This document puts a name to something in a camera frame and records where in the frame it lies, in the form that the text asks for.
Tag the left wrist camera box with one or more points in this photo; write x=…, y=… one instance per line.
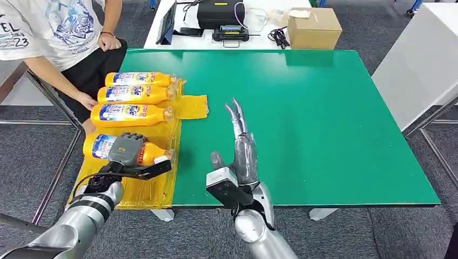
x=150, y=171

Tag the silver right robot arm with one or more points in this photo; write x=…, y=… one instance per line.
x=259, y=232

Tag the dark tablet case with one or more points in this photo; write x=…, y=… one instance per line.
x=166, y=25

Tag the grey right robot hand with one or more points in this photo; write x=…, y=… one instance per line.
x=245, y=157

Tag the clear plastic bag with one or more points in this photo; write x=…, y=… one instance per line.
x=278, y=17

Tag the brown cardboard box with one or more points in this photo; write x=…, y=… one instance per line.
x=315, y=34

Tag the black handheld radio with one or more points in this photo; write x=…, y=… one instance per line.
x=230, y=34

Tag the green table mat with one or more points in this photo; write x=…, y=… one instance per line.
x=322, y=125

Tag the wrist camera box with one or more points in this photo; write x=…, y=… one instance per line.
x=150, y=171
x=225, y=189

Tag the grey steel table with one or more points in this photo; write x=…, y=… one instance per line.
x=43, y=89

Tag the white paper slip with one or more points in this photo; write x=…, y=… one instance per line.
x=300, y=13

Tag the person's left hand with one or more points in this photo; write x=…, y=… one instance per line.
x=109, y=43

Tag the person's right hand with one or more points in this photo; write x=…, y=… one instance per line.
x=87, y=101

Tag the black object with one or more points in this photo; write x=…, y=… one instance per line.
x=452, y=243

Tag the person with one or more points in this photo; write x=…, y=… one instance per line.
x=61, y=32

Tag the yellow plastic sheet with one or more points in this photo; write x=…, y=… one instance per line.
x=143, y=195

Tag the black phone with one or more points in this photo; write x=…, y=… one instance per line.
x=188, y=32

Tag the blue frame leg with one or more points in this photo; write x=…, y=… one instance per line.
x=415, y=5
x=152, y=3

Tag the black equipment case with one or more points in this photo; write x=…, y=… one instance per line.
x=220, y=14

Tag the orange drink bottle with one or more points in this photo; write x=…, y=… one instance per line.
x=136, y=79
x=96, y=146
x=132, y=94
x=125, y=115

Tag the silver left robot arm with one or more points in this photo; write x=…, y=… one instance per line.
x=71, y=225

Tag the white table foot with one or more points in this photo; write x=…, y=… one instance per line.
x=163, y=215
x=322, y=214

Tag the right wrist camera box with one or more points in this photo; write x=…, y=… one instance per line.
x=225, y=189

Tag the white table with steel legs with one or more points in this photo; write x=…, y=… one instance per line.
x=418, y=60

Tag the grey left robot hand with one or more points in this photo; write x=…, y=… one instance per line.
x=125, y=150

